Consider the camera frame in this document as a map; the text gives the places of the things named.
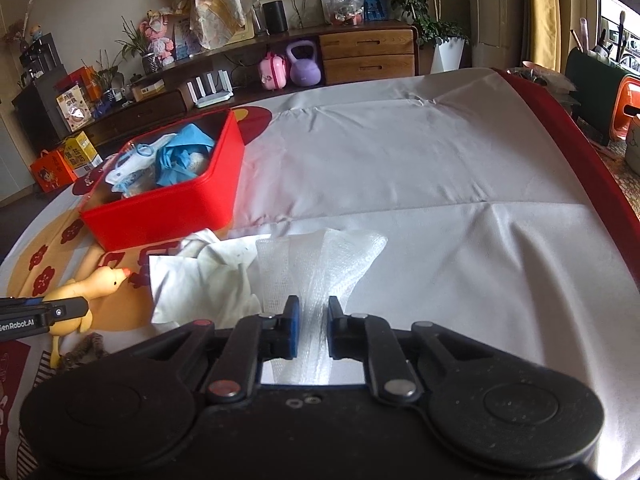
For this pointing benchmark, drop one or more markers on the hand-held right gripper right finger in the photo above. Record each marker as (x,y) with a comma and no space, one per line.
(336,335)

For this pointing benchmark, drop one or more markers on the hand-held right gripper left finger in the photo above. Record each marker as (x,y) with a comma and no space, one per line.
(292,330)

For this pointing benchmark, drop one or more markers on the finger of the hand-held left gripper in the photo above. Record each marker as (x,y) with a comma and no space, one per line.
(65,312)
(22,301)

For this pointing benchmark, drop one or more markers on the yellow rubber chicken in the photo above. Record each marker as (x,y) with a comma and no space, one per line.
(95,285)

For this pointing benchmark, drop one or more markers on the white gauze mesh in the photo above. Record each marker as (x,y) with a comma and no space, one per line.
(320,270)

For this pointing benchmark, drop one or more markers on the red tin box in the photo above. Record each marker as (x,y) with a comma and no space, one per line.
(165,210)

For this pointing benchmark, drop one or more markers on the blue face mask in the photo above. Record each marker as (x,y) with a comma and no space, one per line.
(187,147)

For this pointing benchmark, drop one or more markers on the brown knitted item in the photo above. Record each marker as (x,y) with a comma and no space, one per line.
(82,352)

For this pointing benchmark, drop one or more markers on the white cloth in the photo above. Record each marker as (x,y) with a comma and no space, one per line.
(200,280)

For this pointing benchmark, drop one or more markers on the yellow carton box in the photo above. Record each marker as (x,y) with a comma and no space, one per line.
(82,155)

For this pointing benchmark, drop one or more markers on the printed white red tablecloth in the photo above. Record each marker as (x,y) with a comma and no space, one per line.
(400,160)

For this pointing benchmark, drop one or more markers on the yellow printed box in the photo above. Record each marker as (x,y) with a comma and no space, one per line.
(74,110)

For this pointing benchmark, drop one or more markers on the black tea bar machine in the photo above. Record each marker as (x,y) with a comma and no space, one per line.
(37,100)

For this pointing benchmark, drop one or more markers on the red orange gift box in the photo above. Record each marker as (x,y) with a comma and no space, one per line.
(80,82)

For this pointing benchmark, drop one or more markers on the beige small box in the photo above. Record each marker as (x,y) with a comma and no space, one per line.
(147,89)

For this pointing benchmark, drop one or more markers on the white router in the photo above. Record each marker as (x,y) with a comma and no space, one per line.
(210,92)

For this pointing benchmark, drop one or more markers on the pink toy case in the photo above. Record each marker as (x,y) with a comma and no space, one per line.
(274,72)

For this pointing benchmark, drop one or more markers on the purple kettlebell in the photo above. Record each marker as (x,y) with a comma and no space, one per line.
(304,67)

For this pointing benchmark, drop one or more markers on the small potted plant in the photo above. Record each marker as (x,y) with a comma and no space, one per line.
(142,50)

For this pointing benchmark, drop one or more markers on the wooden tv cabinet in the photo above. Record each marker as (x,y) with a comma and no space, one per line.
(365,55)

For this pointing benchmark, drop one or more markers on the pink plush doll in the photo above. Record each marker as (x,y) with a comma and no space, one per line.
(159,37)

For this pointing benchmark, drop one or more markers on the black cylinder speaker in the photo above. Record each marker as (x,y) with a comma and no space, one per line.
(275,17)

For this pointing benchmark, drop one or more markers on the clear plastic bag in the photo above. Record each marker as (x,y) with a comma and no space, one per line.
(342,2)

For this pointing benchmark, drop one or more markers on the tall potted plant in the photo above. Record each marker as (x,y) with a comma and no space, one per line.
(415,10)

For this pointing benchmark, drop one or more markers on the blue packet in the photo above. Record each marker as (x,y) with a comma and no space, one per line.
(376,2)

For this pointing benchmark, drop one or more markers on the dark green tool holder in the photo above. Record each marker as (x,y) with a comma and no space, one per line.
(595,85)

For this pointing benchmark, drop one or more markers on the white standing air conditioner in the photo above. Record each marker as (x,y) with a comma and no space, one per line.
(495,10)

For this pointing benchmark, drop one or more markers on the yellow curtain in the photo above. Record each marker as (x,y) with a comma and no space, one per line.
(544,15)

